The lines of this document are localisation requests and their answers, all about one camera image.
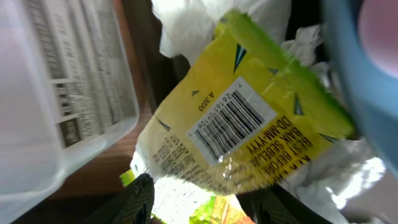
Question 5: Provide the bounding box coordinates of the yellow snack wrapper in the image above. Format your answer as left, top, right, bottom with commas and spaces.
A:
131, 9, 354, 195

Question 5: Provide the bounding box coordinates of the dark blue plate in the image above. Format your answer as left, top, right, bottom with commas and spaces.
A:
321, 0, 397, 175

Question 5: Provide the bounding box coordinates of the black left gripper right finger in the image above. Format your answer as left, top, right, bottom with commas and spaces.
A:
236, 184, 331, 224

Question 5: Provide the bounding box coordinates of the clear plastic bin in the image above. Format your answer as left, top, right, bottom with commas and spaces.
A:
1, 0, 139, 223

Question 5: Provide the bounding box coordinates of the pink cup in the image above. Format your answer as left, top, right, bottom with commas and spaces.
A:
358, 0, 397, 78

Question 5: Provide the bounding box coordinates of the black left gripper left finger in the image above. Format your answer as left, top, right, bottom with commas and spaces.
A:
81, 174, 155, 224

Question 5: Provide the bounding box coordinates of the brown serving tray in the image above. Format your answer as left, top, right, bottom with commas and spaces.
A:
121, 0, 190, 111

